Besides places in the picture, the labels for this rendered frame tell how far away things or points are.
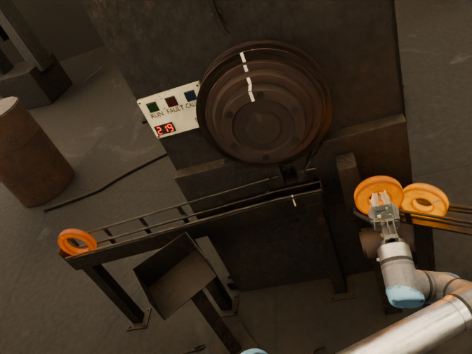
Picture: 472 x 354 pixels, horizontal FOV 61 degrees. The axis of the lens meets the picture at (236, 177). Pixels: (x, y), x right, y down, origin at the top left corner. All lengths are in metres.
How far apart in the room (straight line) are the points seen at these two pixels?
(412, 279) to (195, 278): 0.85
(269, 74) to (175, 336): 1.56
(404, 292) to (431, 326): 0.13
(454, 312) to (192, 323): 1.54
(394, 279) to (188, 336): 1.38
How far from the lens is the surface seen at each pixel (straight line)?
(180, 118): 1.60
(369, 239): 1.67
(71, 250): 2.17
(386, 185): 1.35
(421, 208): 1.55
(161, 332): 2.42
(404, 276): 1.20
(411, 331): 1.07
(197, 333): 2.30
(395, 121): 1.63
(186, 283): 1.69
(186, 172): 1.74
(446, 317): 1.12
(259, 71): 1.30
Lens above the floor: 1.80
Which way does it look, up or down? 36 degrees down
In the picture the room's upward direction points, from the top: 24 degrees counter-clockwise
